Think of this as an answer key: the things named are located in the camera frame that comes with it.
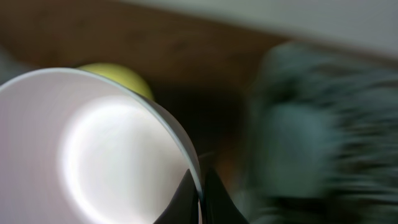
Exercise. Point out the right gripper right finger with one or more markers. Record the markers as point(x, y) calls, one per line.
point(219, 207)

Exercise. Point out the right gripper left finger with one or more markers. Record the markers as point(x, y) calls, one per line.
point(183, 207)

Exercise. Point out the white bowl with residue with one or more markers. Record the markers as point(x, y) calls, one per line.
point(79, 148)

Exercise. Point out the yellow plate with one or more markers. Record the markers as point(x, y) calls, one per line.
point(121, 75)

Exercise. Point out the grey dishwasher rack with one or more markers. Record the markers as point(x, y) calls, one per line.
point(322, 140)

